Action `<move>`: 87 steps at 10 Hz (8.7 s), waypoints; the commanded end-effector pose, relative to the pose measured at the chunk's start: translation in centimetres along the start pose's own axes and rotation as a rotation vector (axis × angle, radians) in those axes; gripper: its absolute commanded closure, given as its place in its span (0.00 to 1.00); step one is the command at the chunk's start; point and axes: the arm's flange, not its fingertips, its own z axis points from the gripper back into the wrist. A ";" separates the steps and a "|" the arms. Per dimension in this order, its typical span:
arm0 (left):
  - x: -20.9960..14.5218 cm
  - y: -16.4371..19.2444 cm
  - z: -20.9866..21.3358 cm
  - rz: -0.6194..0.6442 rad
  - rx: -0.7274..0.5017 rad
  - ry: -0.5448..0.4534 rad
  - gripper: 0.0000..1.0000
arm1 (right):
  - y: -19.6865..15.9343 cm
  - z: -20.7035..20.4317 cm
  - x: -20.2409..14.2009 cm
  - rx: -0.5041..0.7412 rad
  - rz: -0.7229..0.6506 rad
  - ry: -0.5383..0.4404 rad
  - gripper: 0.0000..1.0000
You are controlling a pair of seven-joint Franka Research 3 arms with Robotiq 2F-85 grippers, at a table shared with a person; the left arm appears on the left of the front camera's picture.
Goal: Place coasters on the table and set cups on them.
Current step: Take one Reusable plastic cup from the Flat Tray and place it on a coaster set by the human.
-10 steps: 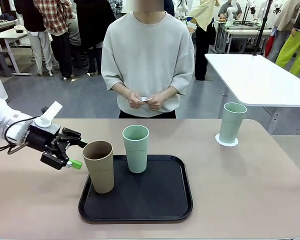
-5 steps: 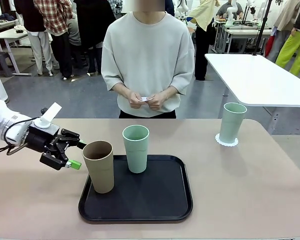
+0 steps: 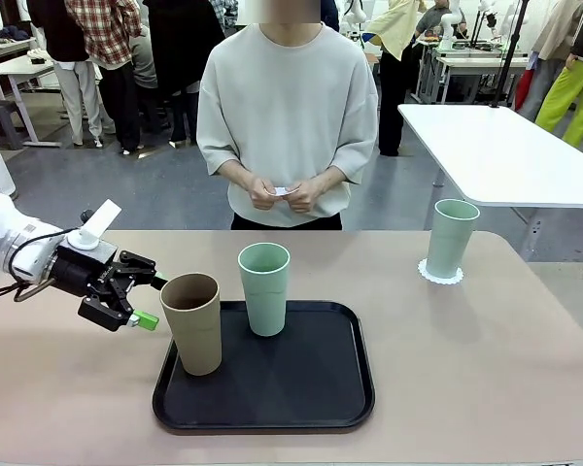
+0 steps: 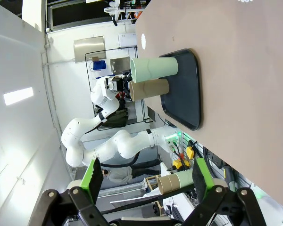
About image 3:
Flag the white side table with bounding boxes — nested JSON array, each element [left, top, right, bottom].
[[396, 103, 583, 263]]

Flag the white background desk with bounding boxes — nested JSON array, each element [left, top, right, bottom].
[[0, 55, 63, 149]]

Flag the person in yellow shirt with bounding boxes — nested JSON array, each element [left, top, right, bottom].
[[366, 0, 429, 157]]

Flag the person's left hand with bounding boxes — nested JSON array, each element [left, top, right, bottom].
[[286, 180, 325, 215]]

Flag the person's right forearm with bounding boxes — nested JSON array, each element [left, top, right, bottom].
[[221, 159, 262, 191]]

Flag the person in black coat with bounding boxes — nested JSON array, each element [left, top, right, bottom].
[[142, 0, 225, 147]]

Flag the black tripod pole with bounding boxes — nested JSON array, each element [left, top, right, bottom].
[[489, 0, 534, 109]]

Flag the white scalloped coaster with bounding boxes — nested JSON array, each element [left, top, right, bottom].
[[417, 257, 465, 285]]

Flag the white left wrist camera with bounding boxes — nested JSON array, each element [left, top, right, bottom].
[[65, 198, 123, 251]]

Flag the person's left forearm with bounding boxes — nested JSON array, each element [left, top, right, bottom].
[[313, 163, 355, 194]]

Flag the person in white trousers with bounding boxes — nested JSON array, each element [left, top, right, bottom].
[[26, 0, 104, 148]]

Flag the black plastic tray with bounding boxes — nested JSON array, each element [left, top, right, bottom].
[[152, 299, 376, 436]]

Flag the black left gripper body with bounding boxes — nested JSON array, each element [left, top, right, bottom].
[[51, 239, 122, 298]]

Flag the grey plastic stool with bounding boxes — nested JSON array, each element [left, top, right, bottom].
[[0, 100, 29, 150]]

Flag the green tall cup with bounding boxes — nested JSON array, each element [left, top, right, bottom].
[[426, 197, 482, 281], [237, 242, 292, 338]]

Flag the person in beige coat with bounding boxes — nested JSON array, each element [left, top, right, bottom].
[[516, 0, 573, 123]]

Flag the grey background workbench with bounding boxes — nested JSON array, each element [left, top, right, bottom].
[[416, 37, 535, 106]]

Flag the person's right hand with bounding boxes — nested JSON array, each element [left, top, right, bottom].
[[247, 176, 280, 212]]

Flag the person in beige sweater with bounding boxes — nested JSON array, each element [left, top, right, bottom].
[[196, 0, 380, 231]]

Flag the person in plaid shirt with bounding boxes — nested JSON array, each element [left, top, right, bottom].
[[65, 0, 146, 156]]

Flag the brown tall cup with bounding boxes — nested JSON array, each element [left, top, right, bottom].
[[159, 273, 223, 378]]

